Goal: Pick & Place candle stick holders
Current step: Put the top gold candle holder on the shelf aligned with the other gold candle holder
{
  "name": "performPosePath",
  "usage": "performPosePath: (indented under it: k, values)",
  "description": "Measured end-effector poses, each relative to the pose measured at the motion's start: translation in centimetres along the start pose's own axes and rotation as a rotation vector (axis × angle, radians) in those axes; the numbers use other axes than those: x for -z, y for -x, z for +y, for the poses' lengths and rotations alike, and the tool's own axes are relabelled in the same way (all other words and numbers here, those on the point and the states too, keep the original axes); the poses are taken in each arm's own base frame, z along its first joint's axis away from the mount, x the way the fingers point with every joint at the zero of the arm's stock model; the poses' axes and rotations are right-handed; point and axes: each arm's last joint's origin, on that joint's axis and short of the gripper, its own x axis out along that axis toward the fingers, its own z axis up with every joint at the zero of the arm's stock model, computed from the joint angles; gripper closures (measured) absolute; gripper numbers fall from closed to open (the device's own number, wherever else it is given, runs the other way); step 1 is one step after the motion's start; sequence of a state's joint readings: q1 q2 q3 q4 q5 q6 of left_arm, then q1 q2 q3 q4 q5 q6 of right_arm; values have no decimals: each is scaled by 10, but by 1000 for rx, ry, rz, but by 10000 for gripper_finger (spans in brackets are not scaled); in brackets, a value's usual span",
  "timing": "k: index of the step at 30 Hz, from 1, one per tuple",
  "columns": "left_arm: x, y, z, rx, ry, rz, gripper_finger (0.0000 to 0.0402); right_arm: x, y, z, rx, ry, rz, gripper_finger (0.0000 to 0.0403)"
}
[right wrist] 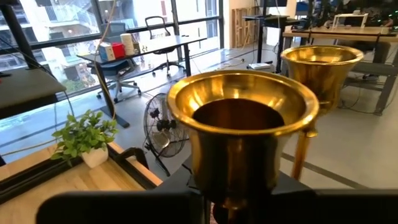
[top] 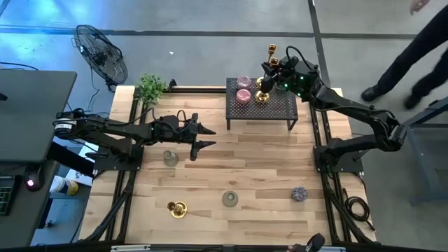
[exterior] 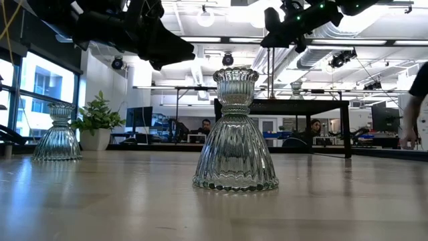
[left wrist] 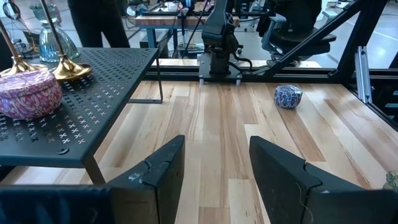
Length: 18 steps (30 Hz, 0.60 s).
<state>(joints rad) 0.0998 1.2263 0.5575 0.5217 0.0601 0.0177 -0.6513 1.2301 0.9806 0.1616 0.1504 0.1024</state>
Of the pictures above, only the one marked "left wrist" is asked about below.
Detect pink patterned candle tin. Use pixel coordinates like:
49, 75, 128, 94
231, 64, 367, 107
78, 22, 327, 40
0, 70, 63, 121

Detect black grey office chair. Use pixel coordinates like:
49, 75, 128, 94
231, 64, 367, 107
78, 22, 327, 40
260, 0, 338, 66

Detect person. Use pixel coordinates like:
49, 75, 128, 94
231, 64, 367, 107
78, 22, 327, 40
67, 0, 131, 49

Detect green ribbed glass candle holder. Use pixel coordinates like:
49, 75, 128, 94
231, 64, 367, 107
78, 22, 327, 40
29, 2, 80, 63
382, 170, 398, 191

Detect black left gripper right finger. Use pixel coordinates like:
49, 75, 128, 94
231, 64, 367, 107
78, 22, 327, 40
249, 135, 398, 224

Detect tall gold candlestick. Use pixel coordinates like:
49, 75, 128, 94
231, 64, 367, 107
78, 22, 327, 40
39, 0, 93, 82
0, 18, 49, 78

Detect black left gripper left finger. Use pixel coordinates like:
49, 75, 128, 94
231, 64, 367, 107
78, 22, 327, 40
0, 134, 187, 224

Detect silver aluminium extrusion piece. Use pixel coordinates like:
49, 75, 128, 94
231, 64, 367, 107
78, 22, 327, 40
354, 45, 373, 105

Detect black perforated metal shelf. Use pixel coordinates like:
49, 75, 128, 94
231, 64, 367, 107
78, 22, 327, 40
0, 46, 164, 185

